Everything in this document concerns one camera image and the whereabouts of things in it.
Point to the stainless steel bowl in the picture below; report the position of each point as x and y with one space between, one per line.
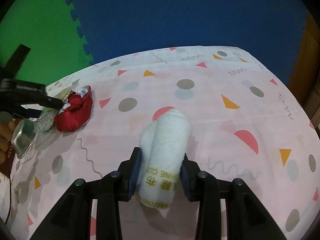
23 137

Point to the green foam mat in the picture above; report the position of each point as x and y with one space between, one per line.
46 27

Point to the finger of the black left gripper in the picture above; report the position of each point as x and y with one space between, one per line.
50 102

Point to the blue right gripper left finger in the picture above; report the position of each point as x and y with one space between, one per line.
133 169

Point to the white towel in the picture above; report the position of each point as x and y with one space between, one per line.
163 146

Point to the person's left hand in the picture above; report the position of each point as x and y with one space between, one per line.
6 131

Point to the blue foam mat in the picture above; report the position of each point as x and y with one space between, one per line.
270 30

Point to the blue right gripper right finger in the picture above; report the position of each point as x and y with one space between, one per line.
188 176

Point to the pink patterned tablecloth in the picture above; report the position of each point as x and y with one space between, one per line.
246 124

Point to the red white satin pouch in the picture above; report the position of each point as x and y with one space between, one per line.
76 111

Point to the clear packaged item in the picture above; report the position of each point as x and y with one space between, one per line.
46 119

